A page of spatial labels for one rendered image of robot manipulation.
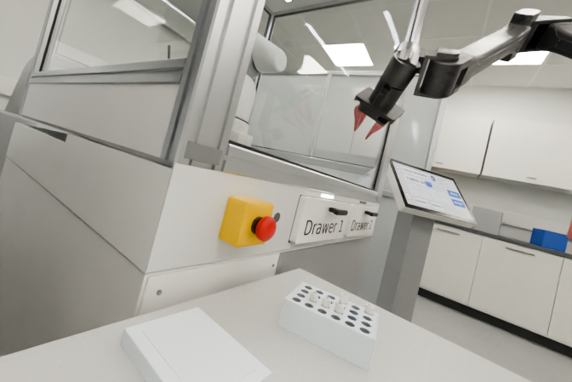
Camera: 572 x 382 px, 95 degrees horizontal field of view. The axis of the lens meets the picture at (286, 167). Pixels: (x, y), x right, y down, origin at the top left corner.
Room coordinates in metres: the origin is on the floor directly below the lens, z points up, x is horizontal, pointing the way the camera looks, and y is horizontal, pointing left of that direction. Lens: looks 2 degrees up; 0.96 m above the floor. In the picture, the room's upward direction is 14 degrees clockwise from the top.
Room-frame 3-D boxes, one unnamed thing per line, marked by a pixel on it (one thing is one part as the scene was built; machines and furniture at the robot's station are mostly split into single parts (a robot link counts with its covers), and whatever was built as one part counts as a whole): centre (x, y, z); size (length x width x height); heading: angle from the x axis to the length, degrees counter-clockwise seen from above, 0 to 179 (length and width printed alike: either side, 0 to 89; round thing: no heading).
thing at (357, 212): (0.97, -0.32, 0.87); 0.29 x 0.02 x 0.11; 145
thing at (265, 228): (0.42, 0.01, 0.88); 0.04 x 0.03 x 0.04; 145
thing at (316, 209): (0.72, -0.14, 0.87); 0.29 x 0.02 x 0.11; 145
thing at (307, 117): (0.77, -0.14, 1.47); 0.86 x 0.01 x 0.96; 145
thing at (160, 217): (1.03, 0.24, 0.87); 1.02 x 0.95 x 0.14; 145
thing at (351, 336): (0.38, -0.12, 0.78); 0.12 x 0.08 x 0.04; 67
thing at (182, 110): (1.03, 0.23, 1.47); 1.02 x 0.95 x 1.04; 145
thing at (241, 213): (0.44, 0.04, 0.88); 0.07 x 0.05 x 0.07; 145
